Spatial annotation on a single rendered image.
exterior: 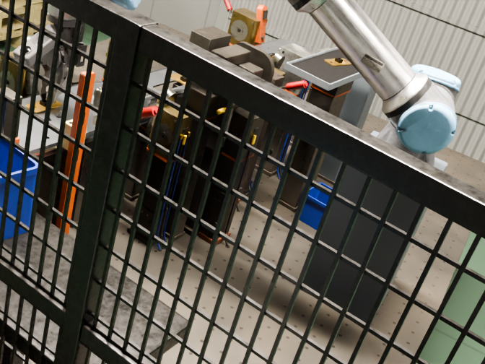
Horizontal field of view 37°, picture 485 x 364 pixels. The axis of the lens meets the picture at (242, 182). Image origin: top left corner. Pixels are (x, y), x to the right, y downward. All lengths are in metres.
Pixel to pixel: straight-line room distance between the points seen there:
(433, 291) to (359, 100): 0.63
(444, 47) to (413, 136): 2.72
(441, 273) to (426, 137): 0.75
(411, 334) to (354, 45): 0.78
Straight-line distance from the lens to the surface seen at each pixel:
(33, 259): 1.22
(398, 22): 4.23
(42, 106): 1.73
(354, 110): 2.30
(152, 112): 1.50
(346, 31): 1.46
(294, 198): 2.16
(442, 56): 4.21
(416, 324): 1.93
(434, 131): 1.50
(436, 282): 2.13
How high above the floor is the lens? 1.79
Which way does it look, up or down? 29 degrees down
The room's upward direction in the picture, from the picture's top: 17 degrees clockwise
